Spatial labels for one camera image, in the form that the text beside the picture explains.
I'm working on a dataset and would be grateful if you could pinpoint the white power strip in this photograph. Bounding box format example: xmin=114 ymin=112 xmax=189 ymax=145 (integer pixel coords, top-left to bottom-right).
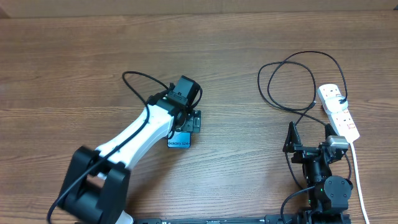
xmin=317 ymin=84 xmax=360 ymax=144

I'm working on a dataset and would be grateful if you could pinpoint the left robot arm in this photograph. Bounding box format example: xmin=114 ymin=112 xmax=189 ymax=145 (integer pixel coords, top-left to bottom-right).
xmin=47 ymin=76 xmax=203 ymax=223

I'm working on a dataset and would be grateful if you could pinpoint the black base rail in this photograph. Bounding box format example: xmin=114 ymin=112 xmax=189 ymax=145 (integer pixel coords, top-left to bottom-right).
xmin=133 ymin=213 xmax=352 ymax=224

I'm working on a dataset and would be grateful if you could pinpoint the black charging cable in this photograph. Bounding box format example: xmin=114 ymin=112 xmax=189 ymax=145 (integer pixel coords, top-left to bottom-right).
xmin=257 ymin=50 xmax=348 ymax=127

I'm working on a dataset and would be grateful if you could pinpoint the white power strip cord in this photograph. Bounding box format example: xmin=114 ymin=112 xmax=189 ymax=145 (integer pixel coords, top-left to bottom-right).
xmin=349 ymin=141 xmax=370 ymax=224

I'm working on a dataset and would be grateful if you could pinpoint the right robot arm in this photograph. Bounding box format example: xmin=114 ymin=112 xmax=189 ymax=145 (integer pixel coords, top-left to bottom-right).
xmin=280 ymin=122 xmax=353 ymax=224

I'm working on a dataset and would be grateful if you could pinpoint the white charger adapter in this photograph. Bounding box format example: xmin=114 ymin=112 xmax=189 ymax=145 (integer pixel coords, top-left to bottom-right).
xmin=325 ymin=96 xmax=348 ymax=114

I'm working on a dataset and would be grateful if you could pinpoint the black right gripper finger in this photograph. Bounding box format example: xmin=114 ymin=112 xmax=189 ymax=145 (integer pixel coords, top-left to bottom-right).
xmin=282 ymin=121 xmax=302 ymax=152
xmin=325 ymin=124 xmax=338 ymax=143

